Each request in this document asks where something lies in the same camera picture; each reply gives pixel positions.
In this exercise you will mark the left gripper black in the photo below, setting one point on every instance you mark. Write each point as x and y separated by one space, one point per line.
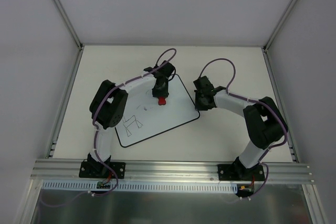
160 93

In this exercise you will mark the white slotted cable duct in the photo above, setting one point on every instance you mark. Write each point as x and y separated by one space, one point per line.
165 187

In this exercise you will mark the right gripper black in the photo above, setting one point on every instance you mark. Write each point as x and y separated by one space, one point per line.
199 99

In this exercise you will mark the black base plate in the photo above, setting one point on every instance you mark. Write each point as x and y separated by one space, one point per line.
231 172
87 170

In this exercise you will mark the red whiteboard eraser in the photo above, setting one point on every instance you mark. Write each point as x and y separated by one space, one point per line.
161 101

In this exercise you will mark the left aluminium frame post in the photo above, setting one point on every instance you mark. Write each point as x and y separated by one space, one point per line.
62 12

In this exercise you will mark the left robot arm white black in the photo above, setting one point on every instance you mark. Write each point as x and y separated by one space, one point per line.
108 106

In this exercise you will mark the white whiteboard black rim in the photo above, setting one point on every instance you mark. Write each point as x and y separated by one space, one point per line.
144 118

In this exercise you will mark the aluminium frame post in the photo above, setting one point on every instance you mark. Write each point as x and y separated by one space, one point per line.
62 12
284 16

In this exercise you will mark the right aluminium frame post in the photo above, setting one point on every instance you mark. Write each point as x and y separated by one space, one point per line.
284 16

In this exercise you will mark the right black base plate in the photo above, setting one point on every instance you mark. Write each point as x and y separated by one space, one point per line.
231 172

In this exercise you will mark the aluminium mounting rail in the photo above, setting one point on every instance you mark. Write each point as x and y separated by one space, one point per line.
161 171

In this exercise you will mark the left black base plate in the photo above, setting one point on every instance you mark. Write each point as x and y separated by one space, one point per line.
87 170

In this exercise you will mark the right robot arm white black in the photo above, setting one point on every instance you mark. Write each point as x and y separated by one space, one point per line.
265 126

